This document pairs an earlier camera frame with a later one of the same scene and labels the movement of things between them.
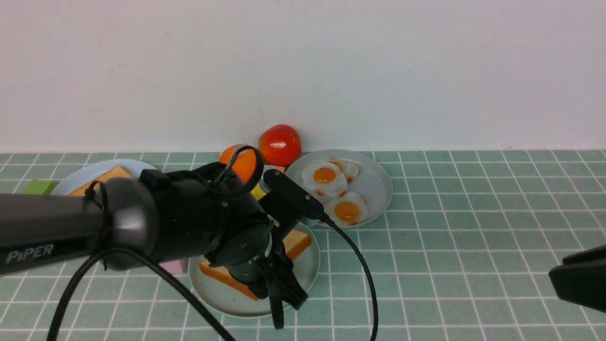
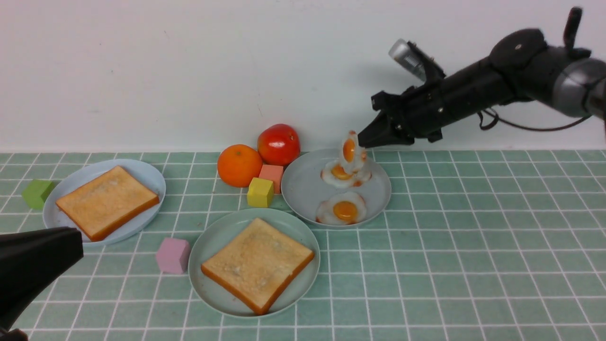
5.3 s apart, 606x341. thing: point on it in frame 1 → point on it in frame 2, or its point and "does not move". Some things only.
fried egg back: [351, 169] → [354, 156]
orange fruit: [244, 164] does not move
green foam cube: [40, 186] does not move
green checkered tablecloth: [462, 251] does not move
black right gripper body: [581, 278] → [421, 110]
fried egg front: [347, 209] does not move
